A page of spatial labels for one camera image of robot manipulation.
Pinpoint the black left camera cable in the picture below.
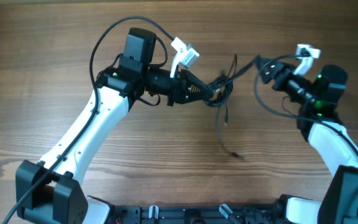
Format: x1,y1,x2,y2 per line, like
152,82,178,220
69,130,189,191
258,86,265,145
1,15,176,224

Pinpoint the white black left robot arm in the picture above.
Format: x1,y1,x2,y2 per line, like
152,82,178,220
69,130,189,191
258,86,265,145
13,28,213,223

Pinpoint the black right camera cable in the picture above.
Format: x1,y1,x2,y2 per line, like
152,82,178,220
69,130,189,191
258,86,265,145
253,53,358,224

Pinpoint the black camera cable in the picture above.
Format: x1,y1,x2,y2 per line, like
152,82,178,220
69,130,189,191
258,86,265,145
1,15,176,224
253,53,358,224

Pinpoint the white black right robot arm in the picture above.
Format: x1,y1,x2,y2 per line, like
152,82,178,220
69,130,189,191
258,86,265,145
255,56,358,223

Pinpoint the thick black cable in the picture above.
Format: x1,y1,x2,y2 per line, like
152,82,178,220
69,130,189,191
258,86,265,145
204,55,262,108

